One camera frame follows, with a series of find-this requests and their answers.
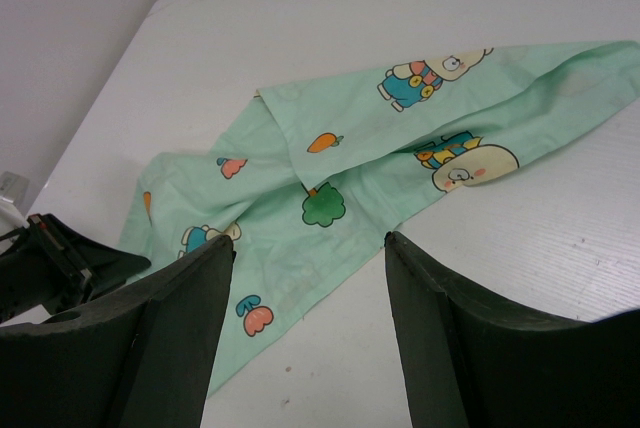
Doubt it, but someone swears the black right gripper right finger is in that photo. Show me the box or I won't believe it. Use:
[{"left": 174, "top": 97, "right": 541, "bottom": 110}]
[{"left": 385, "top": 232, "right": 639, "bottom": 427}]

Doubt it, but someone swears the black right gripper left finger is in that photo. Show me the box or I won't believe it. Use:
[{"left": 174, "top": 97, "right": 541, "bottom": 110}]
[{"left": 1, "top": 235, "right": 235, "bottom": 427}]

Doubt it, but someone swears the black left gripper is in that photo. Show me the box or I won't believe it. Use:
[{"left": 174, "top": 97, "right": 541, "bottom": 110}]
[{"left": 1, "top": 214, "right": 151, "bottom": 322}]

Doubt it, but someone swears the green cartoon print cloth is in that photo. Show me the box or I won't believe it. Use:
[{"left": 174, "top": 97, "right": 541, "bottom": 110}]
[{"left": 119, "top": 41, "right": 639, "bottom": 391}]

